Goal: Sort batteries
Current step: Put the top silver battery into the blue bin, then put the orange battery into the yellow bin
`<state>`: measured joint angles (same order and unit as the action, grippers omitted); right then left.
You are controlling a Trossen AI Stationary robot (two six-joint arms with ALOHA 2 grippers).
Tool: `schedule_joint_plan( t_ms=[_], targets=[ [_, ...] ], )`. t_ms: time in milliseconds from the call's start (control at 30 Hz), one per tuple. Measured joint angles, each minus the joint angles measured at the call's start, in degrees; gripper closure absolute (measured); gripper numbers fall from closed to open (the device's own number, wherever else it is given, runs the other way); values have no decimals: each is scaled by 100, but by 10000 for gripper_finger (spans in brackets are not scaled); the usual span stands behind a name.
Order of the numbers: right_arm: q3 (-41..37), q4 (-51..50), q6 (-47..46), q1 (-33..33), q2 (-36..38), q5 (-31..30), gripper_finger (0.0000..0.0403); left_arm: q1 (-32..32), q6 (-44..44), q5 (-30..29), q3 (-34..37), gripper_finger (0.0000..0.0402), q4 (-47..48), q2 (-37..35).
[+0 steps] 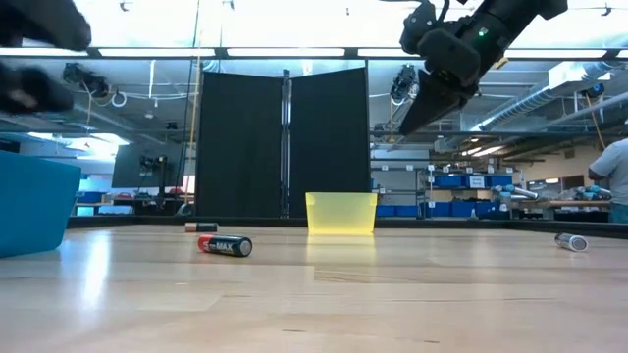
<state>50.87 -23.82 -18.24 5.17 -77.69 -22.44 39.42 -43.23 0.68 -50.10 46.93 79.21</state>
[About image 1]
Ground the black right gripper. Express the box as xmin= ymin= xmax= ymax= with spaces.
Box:
xmin=398 ymin=27 xmax=483 ymax=136

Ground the yellow translucent plastic bin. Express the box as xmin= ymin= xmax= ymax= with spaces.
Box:
xmin=304 ymin=191 xmax=379 ymax=236

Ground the silver AA battery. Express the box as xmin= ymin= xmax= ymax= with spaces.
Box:
xmin=554 ymin=232 xmax=590 ymax=253

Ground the black red Energizer MAX battery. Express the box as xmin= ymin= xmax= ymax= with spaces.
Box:
xmin=197 ymin=233 xmax=254 ymax=259

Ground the blue plastic sorting bin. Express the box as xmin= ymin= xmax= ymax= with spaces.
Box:
xmin=0 ymin=149 xmax=82 ymax=260

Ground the black ceiling-hung device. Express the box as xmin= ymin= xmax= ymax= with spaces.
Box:
xmin=390 ymin=63 xmax=423 ymax=102
xmin=61 ymin=62 xmax=111 ymax=99

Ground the black partition panel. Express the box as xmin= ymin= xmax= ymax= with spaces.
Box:
xmin=195 ymin=71 xmax=285 ymax=220
xmin=288 ymin=67 xmax=371 ymax=220

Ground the metal partition hinge pole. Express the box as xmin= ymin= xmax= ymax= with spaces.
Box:
xmin=279 ymin=68 xmax=293 ymax=220

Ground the wooden workbench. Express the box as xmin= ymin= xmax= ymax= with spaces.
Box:
xmin=509 ymin=199 xmax=612 ymax=211

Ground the person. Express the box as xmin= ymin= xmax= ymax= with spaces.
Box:
xmin=587 ymin=136 xmax=628 ymax=225

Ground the large black display screen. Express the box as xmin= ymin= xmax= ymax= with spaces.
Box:
xmin=111 ymin=141 xmax=197 ymax=189

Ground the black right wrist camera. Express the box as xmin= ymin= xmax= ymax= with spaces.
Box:
xmin=399 ymin=0 xmax=439 ymax=56

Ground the silver air duct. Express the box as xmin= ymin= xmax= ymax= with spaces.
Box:
xmin=460 ymin=61 xmax=614 ymax=133
xmin=9 ymin=77 xmax=171 ymax=144

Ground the black table edge rail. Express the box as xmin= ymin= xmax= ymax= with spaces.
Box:
xmin=66 ymin=215 xmax=628 ymax=240

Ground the black camera on stand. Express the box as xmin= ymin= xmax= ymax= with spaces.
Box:
xmin=138 ymin=154 xmax=169 ymax=210

